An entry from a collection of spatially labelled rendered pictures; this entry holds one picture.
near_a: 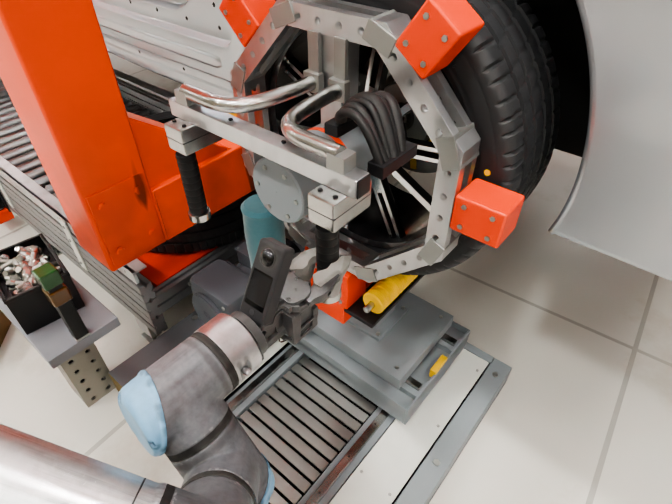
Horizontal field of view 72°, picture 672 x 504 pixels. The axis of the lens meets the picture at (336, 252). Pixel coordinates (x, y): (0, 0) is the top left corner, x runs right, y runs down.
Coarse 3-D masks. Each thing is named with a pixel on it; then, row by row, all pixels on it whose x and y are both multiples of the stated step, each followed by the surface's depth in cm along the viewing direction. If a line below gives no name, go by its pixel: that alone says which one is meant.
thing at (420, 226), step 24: (288, 48) 95; (288, 72) 101; (384, 72) 86; (456, 96) 77; (312, 120) 118; (432, 144) 88; (384, 192) 101; (360, 216) 117; (384, 216) 105; (408, 216) 115; (360, 240) 112; (384, 240) 107; (408, 240) 102
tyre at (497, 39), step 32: (352, 0) 79; (384, 0) 76; (416, 0) 72; (480, 0) 75; (512, 0) 80; (480, 32) 71; (512, 32) 76; (544, 32) 83; (480, 64) 71; (512, 64) 74; (544, 64) 81; (480, 96) 74; (512, 96) 74; (544, 96) 81; (480, 128) 76; (512, 128) 74; (544, 128) 84; (480, 160) 80; (512, 160) 77; (544, 160) 90; (448, 256) 96
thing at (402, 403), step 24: (312, 336) 147; (456, 336) 147; (336, 360) 138; (432, 360) 140; (360, 384) 135; (384, 384) 134; (408, 384) 132; (432, 384) 136; (384, 408) 133; (408, 408) 126
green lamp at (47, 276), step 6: (48, 264) 97; (36, 270) 95; (42, 270) 95; (48, 270) 95; (54, 270) 96; (36, 276) 94; (42, 276) 94; (48, 276) 95; (54, 276) 96; (60, 276) 97; (42, 282) 94; (48, 282) 95; (54, 282) 96; (60, 282) 98; (48, 288) 96
